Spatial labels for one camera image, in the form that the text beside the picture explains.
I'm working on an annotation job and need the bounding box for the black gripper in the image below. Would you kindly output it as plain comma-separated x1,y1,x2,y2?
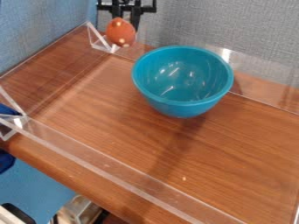
97,0,156,29

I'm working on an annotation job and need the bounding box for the brown spotted toy mushroom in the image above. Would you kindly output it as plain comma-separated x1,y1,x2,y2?
105,17,136,47

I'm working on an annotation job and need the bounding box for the blue plastic bowl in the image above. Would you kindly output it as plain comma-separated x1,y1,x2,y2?
132,45,235,118

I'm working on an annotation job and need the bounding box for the clear acrylic back barrier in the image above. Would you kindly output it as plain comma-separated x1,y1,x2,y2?
204,44,299,115

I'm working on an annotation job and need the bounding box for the clear acrylic barrier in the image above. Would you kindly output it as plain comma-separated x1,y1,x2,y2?
204,44,299,115
0,114,245,224

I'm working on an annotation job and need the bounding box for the blue cloth object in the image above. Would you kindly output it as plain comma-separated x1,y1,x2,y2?
0,103,21,175

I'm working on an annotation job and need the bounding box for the clear acrylic front barrier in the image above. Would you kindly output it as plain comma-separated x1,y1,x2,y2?
0,114,245,224

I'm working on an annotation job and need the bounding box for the black and white object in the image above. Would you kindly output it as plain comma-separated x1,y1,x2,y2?
0,203,36,224

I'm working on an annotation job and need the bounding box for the clear acrylic corner bracket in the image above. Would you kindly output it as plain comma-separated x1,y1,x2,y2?
86,22,120,53

